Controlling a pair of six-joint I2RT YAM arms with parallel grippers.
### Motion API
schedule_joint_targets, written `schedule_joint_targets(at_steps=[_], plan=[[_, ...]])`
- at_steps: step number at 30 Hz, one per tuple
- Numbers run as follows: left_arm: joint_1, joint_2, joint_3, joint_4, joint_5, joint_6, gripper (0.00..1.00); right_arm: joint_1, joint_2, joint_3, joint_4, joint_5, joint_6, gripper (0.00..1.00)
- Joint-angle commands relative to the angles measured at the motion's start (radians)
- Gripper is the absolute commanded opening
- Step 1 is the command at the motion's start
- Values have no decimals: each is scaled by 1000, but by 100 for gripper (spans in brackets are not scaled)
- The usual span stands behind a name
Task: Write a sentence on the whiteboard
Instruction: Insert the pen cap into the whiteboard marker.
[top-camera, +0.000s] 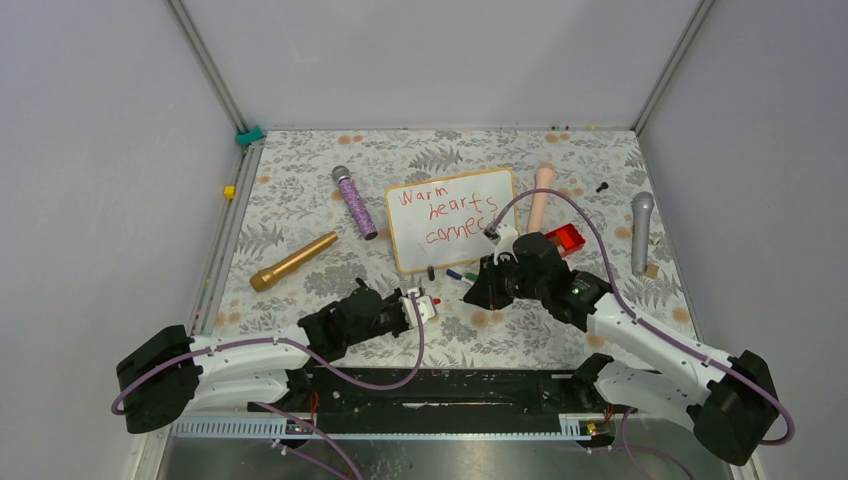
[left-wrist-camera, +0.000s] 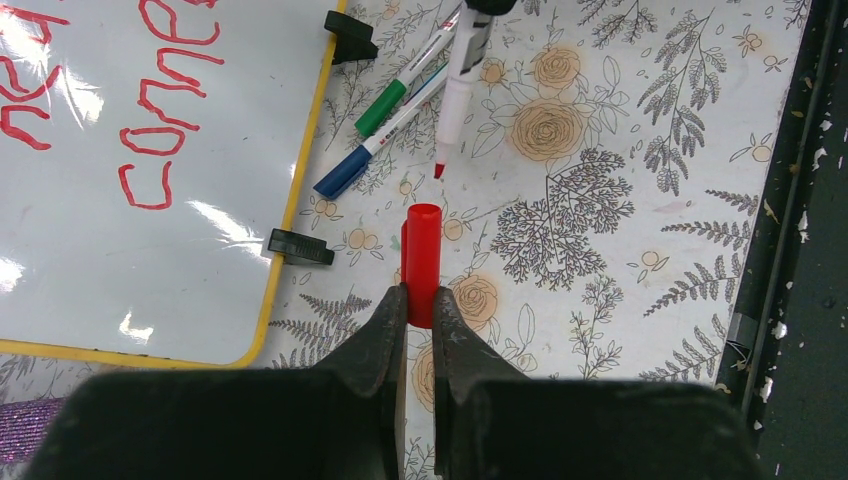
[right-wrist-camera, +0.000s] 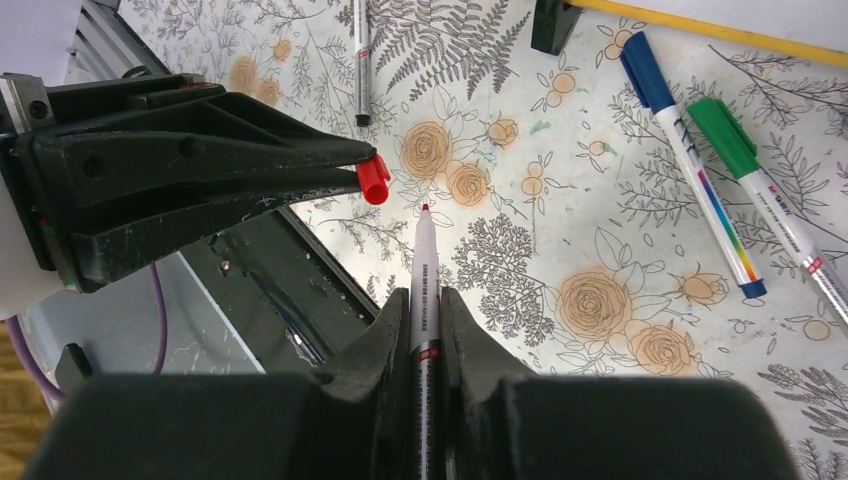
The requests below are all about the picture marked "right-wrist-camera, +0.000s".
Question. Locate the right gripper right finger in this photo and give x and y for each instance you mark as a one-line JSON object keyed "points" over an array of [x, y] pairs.
{"points": [[504, 421]]}

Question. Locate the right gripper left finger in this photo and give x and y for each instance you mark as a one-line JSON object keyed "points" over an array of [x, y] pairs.
{"points": [[344, 420]]}

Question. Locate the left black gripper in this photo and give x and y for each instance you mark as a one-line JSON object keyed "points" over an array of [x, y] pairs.
{"points": [[110, 176]]}

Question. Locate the red whiteboard marker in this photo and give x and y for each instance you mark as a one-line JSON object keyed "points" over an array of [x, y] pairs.
{"points": [[425, 347]]}

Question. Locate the red marker cap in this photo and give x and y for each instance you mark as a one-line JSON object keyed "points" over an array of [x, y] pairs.
{"points": [[374, 177]]}

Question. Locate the yellow framed whiteboard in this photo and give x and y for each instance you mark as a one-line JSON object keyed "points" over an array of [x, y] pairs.
{"points": [[811, 30]]}

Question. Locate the black whiteboard marker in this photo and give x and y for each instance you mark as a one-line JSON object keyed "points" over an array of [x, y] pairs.
{"points": [[361, 36]]}

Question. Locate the green whiteboard marker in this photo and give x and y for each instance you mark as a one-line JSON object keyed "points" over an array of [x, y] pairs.
{"points": [[739, 154]]}

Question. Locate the blue whiteboard marker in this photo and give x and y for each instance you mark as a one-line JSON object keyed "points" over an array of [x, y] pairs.
{"points": [[654, 93]]}

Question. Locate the floral table mat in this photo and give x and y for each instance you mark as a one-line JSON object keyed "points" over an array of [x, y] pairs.
{"points": [[562, 215]]}

